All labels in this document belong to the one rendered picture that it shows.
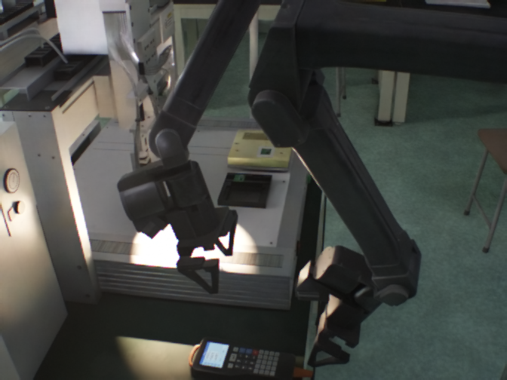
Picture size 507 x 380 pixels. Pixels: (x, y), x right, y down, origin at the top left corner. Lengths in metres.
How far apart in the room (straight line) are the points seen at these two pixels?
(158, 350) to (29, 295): 0.28
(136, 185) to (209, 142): 0.81
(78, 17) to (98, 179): 0.51
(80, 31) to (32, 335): 0.61
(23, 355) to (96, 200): 0.48
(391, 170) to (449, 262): 0.81
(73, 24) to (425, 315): 1.73
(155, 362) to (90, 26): 0.68
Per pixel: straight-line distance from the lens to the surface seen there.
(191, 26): 4.41
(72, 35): 1.21
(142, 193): 0.86
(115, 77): 1.20
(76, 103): 1.15
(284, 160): 1.48
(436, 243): 2.73
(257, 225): 1.31
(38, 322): 1.19
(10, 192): 1.04
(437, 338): 2.28
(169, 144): 0.82
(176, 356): 1.17
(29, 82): 1.14
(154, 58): 1.23
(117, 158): 1.63
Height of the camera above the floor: 1.63
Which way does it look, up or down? 34 degrees down
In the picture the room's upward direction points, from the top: 1 degrees counter-clockwise
